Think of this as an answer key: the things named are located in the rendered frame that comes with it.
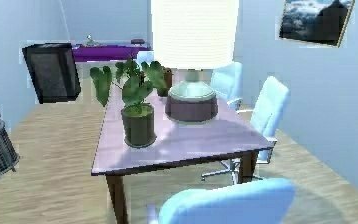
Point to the framed dark landscape picture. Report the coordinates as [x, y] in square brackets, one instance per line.
[315, 20]

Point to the small dark purple box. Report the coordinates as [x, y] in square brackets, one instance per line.
[137, 41]

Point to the table lamp white shade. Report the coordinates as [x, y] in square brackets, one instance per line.
[193, 50]

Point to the light blue office chair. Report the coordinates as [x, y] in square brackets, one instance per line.
[233, 203]
[227, 81]
[270, 106]

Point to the small silver ornament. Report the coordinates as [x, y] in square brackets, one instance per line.
[90, 40]

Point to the purple bed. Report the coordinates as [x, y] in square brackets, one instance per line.
[107, 52]

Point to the brown vase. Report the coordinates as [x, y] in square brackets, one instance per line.
[167, 80]

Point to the pale purple dining table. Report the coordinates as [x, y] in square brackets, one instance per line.
[193, 140]

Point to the green house plant dark pot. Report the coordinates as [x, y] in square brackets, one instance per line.
[138, 100]

